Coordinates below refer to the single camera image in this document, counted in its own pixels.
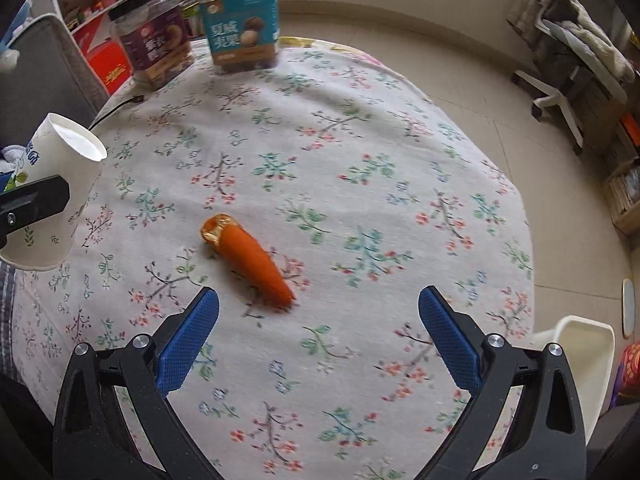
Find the white paper cup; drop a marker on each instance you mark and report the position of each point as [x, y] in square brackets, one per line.
[65, 160]

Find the grey upholstered chair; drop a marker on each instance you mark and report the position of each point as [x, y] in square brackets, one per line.
[55, 75]

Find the grey oval slipper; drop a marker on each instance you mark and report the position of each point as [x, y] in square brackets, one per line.
[627, 310]

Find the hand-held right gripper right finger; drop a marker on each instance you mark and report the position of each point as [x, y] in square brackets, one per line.
[450, 340]

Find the teal label nut jar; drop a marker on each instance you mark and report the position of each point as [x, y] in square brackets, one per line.
[240, 20]

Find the floral tablecloth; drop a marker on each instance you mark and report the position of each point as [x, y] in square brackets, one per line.
[325, 170]

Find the red patterned bag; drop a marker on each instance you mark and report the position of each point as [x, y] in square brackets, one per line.
[629, 375]

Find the purple label nut jar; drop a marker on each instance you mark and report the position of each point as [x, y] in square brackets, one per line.
[152, 45]

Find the cream plastic bin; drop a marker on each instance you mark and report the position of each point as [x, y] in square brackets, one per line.
[585, 360]

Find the white office chair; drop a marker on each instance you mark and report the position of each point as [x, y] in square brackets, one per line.
[575, 80]

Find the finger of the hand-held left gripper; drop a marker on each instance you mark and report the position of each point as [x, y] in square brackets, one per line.
[35, 205]

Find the orange carrot shaped wrapper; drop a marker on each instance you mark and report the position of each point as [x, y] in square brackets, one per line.
[250, 260]

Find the beige fleece blanket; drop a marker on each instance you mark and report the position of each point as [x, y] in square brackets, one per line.
[595, 35]

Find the grey hanging cloth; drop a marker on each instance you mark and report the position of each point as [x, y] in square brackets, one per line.
[525, 10]

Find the red cardboard box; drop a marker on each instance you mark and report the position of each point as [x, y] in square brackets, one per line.
[102, 60]

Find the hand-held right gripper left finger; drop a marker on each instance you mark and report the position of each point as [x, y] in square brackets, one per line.
[187, 340]

